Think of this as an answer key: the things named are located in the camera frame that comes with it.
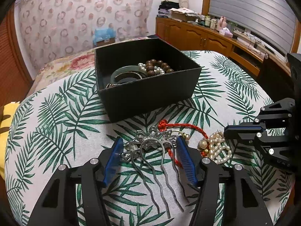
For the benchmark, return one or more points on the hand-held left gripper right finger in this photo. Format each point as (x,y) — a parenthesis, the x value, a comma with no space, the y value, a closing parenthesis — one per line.
(185,160)

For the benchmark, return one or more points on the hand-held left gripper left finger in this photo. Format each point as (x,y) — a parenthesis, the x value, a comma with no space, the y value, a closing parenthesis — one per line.
(114,160)

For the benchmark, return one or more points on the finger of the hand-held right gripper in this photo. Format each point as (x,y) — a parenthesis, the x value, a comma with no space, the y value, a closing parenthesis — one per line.
(247,127)
(244,137)

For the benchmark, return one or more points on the silver ornate hair comb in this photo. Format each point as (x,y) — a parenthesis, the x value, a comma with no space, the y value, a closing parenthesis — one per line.
(152,143)

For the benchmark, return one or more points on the black cardboard jewelry box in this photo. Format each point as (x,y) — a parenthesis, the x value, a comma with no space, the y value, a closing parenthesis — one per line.
(150,96)

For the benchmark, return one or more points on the pale green jade bangle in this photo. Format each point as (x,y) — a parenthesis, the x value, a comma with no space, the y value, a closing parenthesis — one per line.
(117,73)

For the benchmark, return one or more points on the leaf-printed tablecloth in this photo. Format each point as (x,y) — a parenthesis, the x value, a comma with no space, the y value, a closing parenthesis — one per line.
(70,122)

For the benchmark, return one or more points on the grey window blind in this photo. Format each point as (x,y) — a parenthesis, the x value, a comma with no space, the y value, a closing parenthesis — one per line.
(254,9)

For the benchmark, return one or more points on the pink tissue box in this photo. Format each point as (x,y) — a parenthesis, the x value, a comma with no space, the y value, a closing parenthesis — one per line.
(224,32)

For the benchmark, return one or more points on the floral bed blanket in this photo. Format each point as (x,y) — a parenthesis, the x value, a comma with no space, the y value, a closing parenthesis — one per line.
(70,63)

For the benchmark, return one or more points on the group of cosmetic bottles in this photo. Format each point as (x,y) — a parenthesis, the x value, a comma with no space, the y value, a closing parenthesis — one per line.
(210,22)

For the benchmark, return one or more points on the yellow plush toy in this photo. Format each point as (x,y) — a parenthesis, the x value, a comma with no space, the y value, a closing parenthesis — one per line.
(7,141)

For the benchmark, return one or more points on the long wooden cabinet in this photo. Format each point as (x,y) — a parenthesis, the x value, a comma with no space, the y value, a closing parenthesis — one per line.
(188,34)

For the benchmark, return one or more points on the small brown cardboard box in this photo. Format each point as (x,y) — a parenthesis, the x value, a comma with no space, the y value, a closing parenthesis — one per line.
(105,42)

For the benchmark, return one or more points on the flat cardboard box with papers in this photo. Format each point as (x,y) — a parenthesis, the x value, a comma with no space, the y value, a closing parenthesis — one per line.
(184,15)

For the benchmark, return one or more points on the blue plastic bag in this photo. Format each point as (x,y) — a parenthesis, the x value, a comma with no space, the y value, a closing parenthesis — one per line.
(104,31)

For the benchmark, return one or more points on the wooden louvered wardrobe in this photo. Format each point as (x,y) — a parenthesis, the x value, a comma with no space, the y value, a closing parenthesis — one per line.
(14,70)

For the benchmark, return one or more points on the stack of folded clothes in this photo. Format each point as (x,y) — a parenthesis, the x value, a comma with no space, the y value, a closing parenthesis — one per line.
(168,9)

